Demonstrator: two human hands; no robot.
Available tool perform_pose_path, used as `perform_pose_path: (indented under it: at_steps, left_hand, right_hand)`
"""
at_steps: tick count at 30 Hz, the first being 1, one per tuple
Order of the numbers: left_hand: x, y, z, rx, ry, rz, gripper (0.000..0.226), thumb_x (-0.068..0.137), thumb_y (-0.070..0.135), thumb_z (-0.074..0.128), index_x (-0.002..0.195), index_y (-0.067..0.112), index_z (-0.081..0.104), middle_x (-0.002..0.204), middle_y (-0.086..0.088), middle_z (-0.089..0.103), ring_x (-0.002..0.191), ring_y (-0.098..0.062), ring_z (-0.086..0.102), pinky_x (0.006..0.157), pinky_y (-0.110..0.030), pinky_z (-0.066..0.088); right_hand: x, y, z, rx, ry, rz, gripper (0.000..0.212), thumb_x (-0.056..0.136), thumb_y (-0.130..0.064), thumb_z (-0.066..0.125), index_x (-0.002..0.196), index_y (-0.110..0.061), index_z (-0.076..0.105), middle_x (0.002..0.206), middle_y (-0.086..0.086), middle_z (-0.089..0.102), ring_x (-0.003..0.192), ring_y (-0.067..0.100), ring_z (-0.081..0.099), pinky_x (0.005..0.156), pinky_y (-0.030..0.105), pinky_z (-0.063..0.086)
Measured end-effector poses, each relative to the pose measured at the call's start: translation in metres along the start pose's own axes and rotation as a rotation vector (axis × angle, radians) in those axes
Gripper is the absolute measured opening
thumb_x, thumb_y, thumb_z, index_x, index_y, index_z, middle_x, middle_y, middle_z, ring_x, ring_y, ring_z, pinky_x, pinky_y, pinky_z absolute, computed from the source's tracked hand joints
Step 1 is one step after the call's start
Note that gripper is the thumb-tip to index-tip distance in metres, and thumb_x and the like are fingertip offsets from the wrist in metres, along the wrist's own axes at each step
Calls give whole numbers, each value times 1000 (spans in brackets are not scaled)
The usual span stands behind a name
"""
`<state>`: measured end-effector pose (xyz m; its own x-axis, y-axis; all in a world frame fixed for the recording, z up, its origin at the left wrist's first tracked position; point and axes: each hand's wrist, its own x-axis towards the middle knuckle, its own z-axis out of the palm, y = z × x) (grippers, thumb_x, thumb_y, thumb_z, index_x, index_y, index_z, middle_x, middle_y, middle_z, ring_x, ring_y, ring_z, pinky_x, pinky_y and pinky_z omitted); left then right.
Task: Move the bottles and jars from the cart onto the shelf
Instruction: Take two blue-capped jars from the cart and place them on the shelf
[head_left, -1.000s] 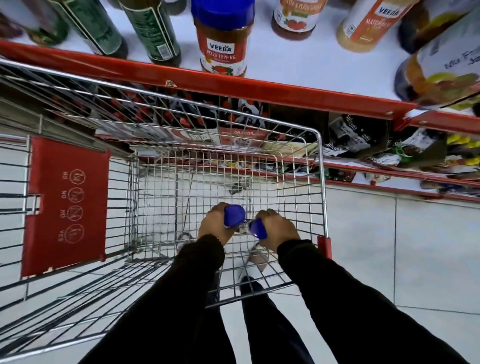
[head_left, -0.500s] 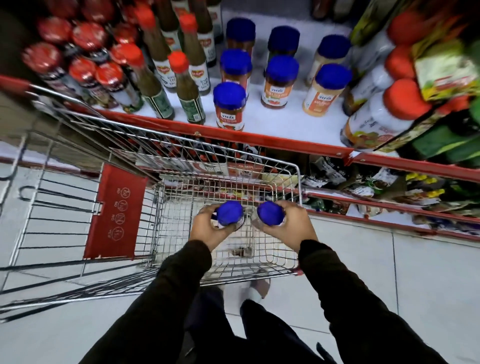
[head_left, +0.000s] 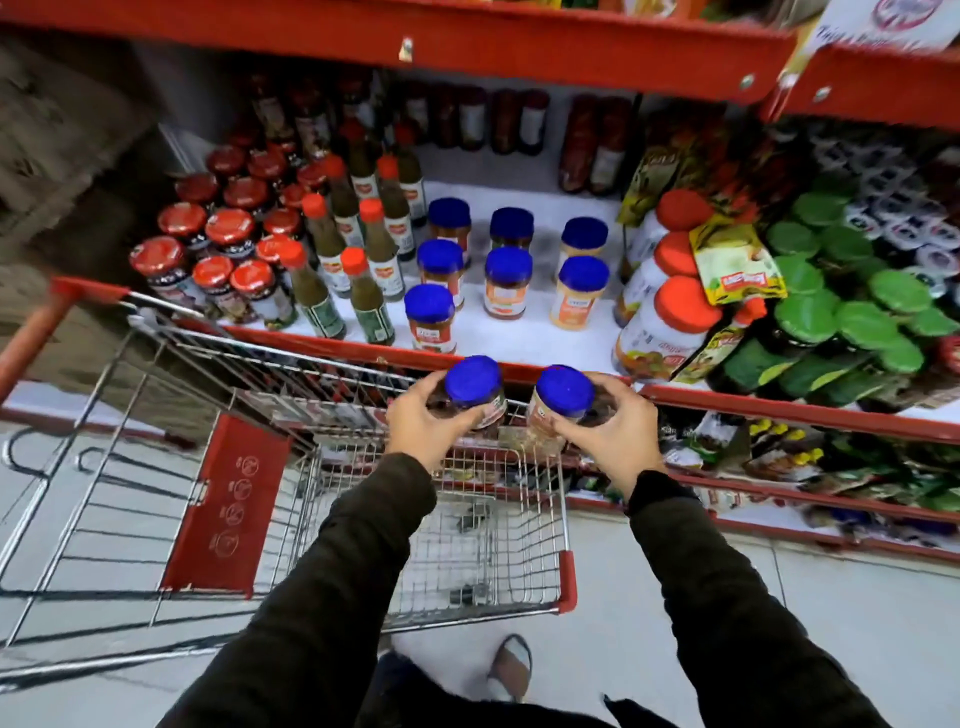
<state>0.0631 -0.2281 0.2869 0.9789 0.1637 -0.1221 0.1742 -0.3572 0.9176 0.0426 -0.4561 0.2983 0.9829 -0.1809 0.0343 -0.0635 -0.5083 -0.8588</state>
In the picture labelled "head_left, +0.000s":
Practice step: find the person's left hand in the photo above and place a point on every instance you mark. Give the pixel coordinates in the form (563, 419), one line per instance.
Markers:
(416, 427)

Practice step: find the person's left forearm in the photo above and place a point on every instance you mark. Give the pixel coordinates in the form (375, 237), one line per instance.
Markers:
(322, 607)

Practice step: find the group of blue-lid jars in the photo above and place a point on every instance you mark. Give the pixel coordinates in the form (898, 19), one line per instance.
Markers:
(508, 281)

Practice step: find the group of green sauce bottles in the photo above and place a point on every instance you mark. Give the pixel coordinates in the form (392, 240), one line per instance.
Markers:
(367, 300)

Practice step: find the person's right hand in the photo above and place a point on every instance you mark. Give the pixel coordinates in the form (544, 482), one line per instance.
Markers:
(634, 442)

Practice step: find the large orange-lid plastic jar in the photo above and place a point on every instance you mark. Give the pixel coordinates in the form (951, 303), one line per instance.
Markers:
(673, 255)
(684, 208)
(686, 304)

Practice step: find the red metal shelf rack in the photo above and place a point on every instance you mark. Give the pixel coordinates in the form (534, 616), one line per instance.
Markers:
(525, 45)

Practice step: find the person's right forearm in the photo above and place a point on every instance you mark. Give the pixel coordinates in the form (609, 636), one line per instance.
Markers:
(720, 615)

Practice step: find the group of red-lid jars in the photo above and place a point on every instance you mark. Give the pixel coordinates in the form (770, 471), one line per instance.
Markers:
(229, 225)

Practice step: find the group of green-lid jars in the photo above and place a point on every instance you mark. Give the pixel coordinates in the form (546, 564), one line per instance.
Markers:
(806, 319)

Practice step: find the yellow pouch with orange cap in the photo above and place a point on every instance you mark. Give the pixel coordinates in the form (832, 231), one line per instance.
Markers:
(716, 349)

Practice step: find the row of dark sauce bottles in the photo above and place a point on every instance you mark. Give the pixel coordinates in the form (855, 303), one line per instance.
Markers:
(471, 116)

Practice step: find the yellow-green sauce pouch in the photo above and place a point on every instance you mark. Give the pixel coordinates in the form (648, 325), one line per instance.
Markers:
(649, 184)

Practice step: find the brown sandal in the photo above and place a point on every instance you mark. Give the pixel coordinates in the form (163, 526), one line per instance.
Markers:
(512, 667)

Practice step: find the white paper sign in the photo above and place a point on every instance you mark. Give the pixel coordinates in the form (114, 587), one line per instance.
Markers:
(885, 26)

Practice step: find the group of white-lid cups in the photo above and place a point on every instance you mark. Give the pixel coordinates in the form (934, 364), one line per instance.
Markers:
(900, 225)

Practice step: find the pile of assorted packets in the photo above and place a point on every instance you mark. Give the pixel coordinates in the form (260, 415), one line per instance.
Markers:
(787, 450)

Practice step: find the person's dark trousers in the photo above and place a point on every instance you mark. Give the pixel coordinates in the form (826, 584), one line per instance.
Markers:
(420, 697)

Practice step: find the blue-lid glass jar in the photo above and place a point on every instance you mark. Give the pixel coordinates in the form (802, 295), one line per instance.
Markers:
(564, 390)
(474, 381)

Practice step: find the person's left thumb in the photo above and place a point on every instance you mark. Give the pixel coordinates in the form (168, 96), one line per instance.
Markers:
(469, 431)

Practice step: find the yellow sauce pouch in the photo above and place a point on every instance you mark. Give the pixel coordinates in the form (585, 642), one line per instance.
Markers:
(735, 262)

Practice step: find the stack of dark sauce pouches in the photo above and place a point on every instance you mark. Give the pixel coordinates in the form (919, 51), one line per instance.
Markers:
(739, 165)

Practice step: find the dark red sauce bottle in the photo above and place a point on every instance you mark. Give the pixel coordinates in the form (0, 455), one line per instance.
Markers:
(577, 146)
(609, 150)

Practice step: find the red cart seat flap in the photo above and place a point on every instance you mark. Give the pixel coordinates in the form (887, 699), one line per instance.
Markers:
(225, 510)

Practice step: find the person's right thumb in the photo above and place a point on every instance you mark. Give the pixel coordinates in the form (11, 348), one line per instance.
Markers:
(571, 433)

